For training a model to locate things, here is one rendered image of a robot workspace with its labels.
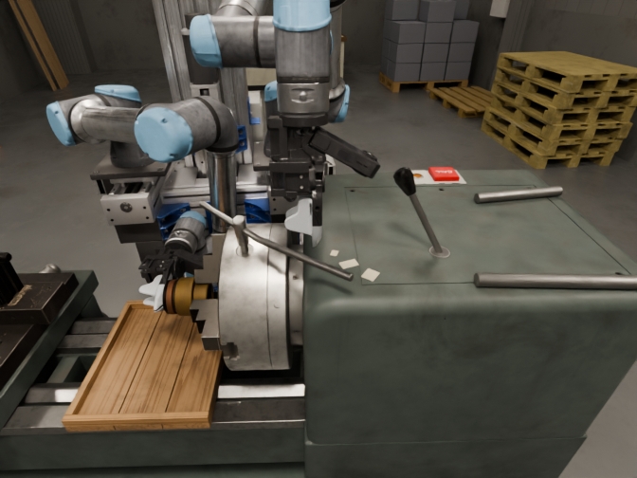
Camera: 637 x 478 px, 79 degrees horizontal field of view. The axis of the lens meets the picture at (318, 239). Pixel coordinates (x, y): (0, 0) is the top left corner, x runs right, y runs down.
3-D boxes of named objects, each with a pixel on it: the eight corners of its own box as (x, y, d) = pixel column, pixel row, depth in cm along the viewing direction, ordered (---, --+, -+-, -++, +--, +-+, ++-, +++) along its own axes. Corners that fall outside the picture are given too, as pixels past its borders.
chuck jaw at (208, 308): (245, 296, 82) (236, 340, 72) (247, 313, 85) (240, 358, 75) (191, 297, 81) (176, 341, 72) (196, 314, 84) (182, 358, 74)
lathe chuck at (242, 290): (282, 277, 108) (272, 193, 84) (277, 392, 87) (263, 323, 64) (249, 277, 108) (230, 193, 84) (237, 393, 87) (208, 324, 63)
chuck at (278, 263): (294, 276, 108) (288, 193, 84) (292, 391, 88) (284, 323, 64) (282, 277, 108) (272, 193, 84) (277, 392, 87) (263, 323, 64)
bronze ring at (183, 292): (211, 266, 87) (170, 266, 86) (202, 295, 79) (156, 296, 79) (217, 296, 92) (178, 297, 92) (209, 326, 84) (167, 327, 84)
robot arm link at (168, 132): (100, 132, 121) (226, 148, 94) (51, 147, 111) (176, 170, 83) (85, 92, 115) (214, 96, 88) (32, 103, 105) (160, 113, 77)
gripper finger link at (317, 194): (310, 218, 64) (310, 166, 60) (321, 218, 64) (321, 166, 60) (310, 229, 59) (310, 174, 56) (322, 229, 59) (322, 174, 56)
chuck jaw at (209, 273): (249, 279, 88) (247, 226, 87) (245, 283, 83) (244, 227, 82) (200, 279, 88) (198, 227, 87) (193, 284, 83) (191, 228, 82)
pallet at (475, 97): (524, 118, 549) (527, 108, 542) (461, 120, 539) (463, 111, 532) (479, 93, 663) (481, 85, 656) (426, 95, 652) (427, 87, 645)
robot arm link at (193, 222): (209, 232, 114) (205, 208, 110) (201, 255, 105) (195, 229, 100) (183, 233, 114) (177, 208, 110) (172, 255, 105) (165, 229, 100)
